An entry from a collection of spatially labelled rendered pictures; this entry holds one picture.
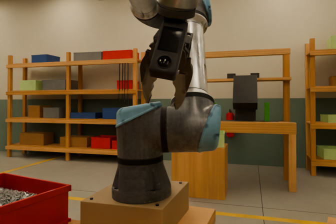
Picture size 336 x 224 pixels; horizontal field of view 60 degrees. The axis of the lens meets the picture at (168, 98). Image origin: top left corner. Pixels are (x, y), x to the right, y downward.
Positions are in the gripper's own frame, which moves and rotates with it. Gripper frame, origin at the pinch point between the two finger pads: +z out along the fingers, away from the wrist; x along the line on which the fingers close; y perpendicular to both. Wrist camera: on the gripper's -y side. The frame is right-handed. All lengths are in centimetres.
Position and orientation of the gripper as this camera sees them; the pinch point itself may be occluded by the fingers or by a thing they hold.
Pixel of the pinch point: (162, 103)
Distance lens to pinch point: 61.7
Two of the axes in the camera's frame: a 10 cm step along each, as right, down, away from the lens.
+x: -9.7, -2.1, 1.1
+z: -1.2, 8.4, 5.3
